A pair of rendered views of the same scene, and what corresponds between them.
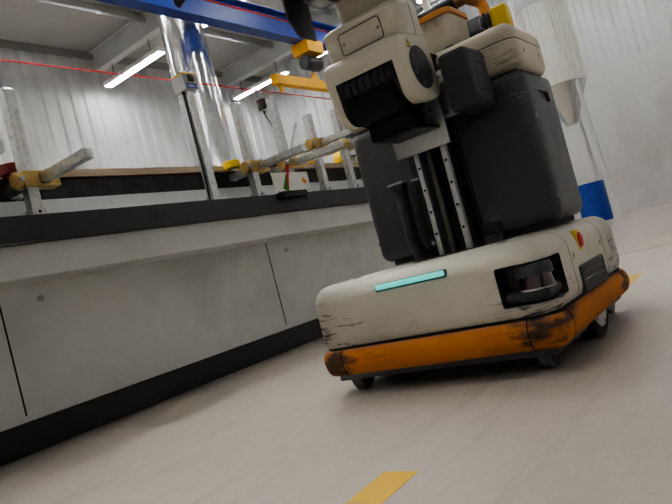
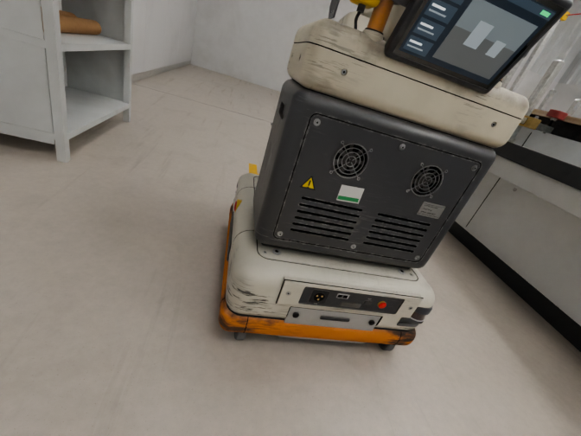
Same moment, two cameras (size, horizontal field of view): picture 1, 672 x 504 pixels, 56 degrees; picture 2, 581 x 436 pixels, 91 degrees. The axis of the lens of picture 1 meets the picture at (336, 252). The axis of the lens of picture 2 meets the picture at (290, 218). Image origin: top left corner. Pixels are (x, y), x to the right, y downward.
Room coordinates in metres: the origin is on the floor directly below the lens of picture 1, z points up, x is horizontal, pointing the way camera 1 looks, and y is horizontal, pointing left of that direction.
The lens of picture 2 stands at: (2.16, -1.14, 0.73)
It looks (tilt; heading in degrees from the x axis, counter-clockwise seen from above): 28 degrees down; 127
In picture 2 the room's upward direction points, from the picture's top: 19 degrees clockwise
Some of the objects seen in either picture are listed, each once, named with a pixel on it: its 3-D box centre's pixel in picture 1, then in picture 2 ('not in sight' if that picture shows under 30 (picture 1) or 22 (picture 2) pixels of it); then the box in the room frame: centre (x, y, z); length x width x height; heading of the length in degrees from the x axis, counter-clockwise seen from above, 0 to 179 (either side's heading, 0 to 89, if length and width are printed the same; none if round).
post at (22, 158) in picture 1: (23, 164); (526, 110); (1.89, 0.85, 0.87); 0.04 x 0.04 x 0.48; 54
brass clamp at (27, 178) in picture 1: (35, 180); (524, 120); (1.91, 0.84, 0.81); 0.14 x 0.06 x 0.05; 144
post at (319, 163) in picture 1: (318, 160); not in sight; (3.11, -0.03, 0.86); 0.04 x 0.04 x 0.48; 54
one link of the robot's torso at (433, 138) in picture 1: (417, 95); not in sight; (1.53, -0.29, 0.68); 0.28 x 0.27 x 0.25; 54
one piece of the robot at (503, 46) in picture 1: (449, 140); (368, 146); (1.77, -0.39, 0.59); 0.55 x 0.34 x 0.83; 54
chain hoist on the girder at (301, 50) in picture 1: (311, 62); not in sight; (7.96, -0.31, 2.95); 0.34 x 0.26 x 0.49; 144
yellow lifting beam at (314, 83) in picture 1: (317, 84); not in sight; (7.96, -0.31, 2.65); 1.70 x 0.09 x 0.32; 144
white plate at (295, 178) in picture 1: (292, 182); not in sight; (2.87, 0.11, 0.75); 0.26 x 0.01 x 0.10; 144
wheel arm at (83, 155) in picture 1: (49, 175); (519, 119); (1.89, 0.78, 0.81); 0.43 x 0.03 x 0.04; 54
